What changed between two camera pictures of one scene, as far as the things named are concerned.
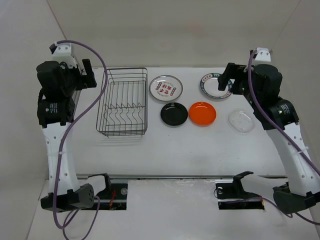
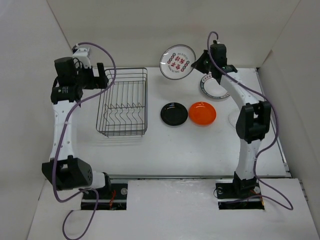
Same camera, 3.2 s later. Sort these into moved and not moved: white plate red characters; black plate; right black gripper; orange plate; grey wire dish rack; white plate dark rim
Moved: right black gripper; white plate red characters
Not moved: orange plate; grey wire dish rack; black plate; white plate dark rim
